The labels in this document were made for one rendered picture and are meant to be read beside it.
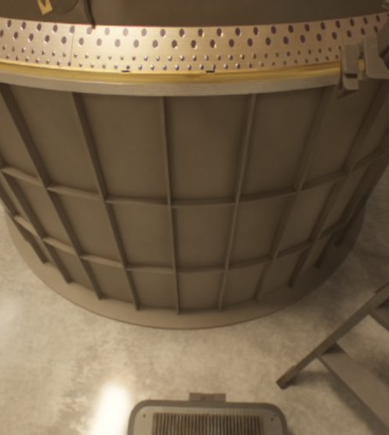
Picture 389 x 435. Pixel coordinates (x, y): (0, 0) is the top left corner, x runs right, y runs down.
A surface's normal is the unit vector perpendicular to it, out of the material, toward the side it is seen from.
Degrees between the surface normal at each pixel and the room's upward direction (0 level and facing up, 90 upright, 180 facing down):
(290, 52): 43
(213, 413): 0
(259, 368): 0
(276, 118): 90
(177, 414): 0
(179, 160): 90
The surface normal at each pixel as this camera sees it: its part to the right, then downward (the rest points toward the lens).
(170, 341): 0.00, -0.64
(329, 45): 0.22, 0.04
